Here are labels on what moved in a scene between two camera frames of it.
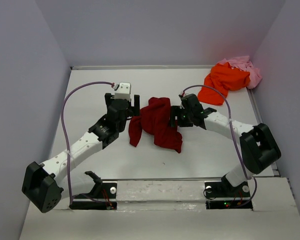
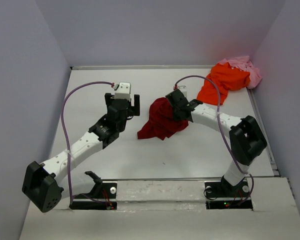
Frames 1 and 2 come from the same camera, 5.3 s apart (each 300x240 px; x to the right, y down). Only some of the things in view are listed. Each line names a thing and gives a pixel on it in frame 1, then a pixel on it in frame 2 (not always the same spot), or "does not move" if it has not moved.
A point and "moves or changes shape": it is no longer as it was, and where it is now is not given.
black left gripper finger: x=136 y=105 does not move
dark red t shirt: x=155 y=119 moves or changes shape
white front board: x=171 y=209 does not move
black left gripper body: x=130 y=111 does not move
